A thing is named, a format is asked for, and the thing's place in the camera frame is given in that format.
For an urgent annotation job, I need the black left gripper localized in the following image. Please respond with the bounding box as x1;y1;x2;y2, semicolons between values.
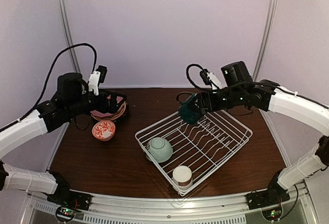
66;87;126;117

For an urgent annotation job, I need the dark green mug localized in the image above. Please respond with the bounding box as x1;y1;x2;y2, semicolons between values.
176;92;203;125

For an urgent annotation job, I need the yellow dotted plate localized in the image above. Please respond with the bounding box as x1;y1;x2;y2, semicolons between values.
90;103;126;121

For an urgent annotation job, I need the pink white floral bowl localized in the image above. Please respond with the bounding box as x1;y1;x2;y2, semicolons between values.
92;121;116;141

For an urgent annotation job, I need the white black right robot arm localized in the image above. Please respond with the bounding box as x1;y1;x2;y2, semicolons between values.
192;61;328;204

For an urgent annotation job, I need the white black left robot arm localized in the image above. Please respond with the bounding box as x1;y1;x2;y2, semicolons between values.
1;71;127;206

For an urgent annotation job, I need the pale green bowl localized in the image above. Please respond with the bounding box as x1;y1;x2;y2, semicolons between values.
147;137;173;163

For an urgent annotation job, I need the white brown cup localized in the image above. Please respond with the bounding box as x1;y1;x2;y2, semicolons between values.
172;165;193;191

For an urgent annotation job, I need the left circuit board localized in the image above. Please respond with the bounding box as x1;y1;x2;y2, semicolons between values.
55;206;77;222

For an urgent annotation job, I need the circuit board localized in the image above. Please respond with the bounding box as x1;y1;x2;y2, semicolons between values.
55;206;77;222
262;207;283;221

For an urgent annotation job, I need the right circuit board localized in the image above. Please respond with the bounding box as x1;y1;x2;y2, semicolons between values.
262;207;283;221

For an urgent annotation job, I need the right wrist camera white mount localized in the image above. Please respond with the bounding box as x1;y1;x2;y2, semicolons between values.
199;69;223;90

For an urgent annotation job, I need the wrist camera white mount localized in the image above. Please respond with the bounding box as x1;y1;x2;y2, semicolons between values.
88;65;107;96
199;69;223;90

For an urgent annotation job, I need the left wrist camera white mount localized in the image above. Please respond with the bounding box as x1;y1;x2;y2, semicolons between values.
88;65;107;96

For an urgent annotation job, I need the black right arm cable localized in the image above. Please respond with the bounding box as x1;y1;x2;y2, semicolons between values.
186;63;214;88

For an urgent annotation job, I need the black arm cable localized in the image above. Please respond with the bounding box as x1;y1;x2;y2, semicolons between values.
186;63;214;88
17;43;98;122

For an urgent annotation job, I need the white wire dish rack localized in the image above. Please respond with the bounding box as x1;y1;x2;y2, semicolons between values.
135;110;252;196

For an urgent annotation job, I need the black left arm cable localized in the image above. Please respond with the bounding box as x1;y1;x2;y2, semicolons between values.
17;43;98;122

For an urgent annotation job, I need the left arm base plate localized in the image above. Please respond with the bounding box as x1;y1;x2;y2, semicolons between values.
45;188;92;211

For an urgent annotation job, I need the front aluminium rail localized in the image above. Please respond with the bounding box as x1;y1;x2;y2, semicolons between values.
19;182;320;223

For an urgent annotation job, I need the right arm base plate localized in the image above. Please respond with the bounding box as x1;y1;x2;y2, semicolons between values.
246;190;290;210

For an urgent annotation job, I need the left aluminium frame post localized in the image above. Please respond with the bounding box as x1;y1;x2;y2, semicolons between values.
57;0;81;73

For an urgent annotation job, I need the aluminium frame post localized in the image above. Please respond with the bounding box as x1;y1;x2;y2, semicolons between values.
252;0;278;81
57;0;81;73

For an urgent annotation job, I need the right aluminium frame post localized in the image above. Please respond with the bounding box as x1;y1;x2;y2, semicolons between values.
252;0;278;81

